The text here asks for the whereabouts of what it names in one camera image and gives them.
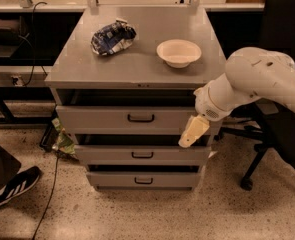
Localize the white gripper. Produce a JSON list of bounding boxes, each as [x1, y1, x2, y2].
[[178, 83, 231, 148]]

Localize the grey top drawer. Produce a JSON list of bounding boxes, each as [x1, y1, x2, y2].
[[55, 105, 225, 136]]

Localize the grey drawer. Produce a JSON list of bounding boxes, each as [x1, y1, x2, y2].
[[55, 105, 225, 136], [86, 172, 201, 188], [75, 145, 211, 165]]

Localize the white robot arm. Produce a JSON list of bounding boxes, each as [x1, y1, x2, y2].
[[179, 47, 295, 148]]

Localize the grey drawer cabinet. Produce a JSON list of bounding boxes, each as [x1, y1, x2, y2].
[[46, 6, 225, 190]]

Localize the grey bottom drawer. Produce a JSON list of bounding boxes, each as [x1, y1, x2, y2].
[[86, 172, 201, 188]]

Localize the grey middle drawer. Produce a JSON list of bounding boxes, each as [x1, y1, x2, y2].
[[75, 145, 211, 165]]

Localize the black office chair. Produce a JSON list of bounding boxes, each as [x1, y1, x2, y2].
[[220, 0, 295, 191]]

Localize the white bowl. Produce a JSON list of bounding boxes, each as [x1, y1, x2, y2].
[[156, 39, 202, 68]]

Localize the crumpled blue chip bag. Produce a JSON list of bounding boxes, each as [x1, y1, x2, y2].
[[91, 18, 136, 56]]

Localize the green snack bag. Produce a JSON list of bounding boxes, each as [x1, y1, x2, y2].
[[52, 118, 75, 156]]

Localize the black white sneaker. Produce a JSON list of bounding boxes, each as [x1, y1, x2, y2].
[[0, 166, 41, 206]]

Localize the long lab bench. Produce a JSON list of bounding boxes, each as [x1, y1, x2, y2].
[[0, 0, 263, 89]]

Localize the black floor cable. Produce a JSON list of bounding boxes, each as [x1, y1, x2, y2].
[[31, 155, 60, 240]]

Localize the black hanging cable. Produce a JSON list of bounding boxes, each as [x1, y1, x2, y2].
[[18, 1, 49, 88]]

